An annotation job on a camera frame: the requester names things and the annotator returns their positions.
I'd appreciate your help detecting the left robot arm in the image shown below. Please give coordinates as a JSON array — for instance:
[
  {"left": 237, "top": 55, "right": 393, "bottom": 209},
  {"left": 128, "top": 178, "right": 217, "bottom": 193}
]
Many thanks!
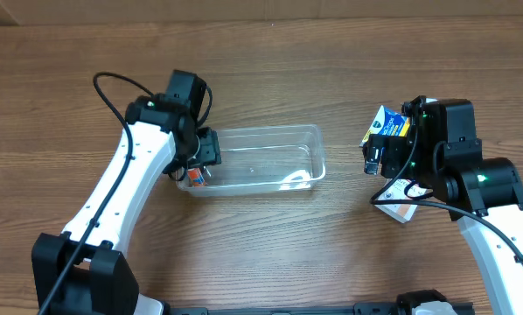
[{"left": 31, "top": 70, "right": 221, "bottom": 314}]

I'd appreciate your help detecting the blue yellow VapoDrops box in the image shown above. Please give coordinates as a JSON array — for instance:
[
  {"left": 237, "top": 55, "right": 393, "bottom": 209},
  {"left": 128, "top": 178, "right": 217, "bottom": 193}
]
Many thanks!
[{"left": 359, "top": 106, "right": 410, "bottom": 147}]

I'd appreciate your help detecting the clear plastic container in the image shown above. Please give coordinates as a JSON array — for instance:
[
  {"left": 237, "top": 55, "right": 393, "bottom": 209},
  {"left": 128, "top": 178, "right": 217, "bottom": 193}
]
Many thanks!
[{"left": 177, "top": 124, "right": 326, "bottom": 197}]

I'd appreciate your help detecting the orange tube white cap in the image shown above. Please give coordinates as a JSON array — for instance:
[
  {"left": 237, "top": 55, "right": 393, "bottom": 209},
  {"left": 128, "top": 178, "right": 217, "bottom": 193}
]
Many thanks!
[{"left": 186, "top": 168, "right": 206, "bottom": 187}]

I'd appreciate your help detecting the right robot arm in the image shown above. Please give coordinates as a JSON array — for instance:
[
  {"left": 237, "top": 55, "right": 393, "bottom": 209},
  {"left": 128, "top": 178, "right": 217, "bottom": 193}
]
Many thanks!
[{"left": 361, "top": 95, "right": 523, "bottom": 314}]

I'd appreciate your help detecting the white Hansaplast plaster box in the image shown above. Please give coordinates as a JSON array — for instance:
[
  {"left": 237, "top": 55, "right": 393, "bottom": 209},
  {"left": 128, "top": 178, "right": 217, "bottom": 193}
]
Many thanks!
[{"left": 376, "top": 179, "right": 428, "bottom": 223}]

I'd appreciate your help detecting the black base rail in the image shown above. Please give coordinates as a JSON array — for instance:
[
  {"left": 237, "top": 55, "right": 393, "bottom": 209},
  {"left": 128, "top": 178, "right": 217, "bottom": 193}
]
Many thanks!
[{"left": 167, "top": 302, "right": 406, "bottom": 315}]

